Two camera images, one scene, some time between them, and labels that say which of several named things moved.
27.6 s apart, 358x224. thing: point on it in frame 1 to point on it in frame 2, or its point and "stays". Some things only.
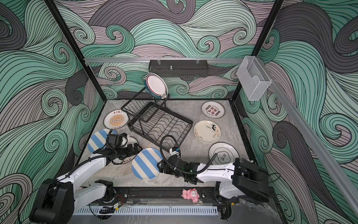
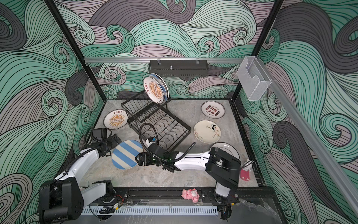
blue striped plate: x=144 y=164 to x=165 y=88
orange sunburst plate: x=132 y=140 to x=154 y=90
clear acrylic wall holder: x=254 y=79 stays
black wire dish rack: x=150 y=118 stays
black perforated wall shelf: x=179 y=68 stays
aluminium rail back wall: x=108 y=60 stays
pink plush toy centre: x=191 y=194 stays
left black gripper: x=131 y=152 to x=113 y=141
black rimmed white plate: x=227 y=153 stays
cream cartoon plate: x=207 y=131 stays
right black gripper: x=163 y=163 to x=146 y=155
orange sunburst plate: x=115 y=119 stays
